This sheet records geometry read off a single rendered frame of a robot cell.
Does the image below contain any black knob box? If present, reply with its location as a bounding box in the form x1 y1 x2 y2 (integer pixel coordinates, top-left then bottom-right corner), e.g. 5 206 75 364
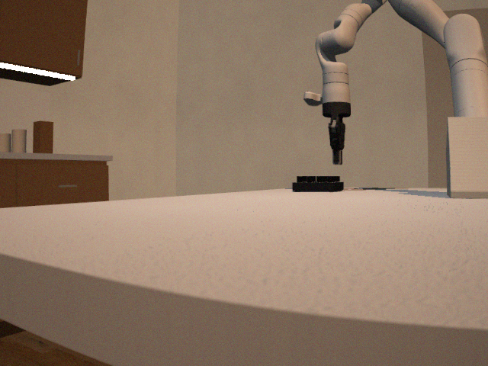
293 176 344 192

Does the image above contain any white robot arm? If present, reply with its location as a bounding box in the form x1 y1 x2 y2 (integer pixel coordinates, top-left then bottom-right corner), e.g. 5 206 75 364
303 0 488 117

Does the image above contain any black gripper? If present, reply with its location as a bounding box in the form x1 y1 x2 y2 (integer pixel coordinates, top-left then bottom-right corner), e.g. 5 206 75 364
323 101 351 165

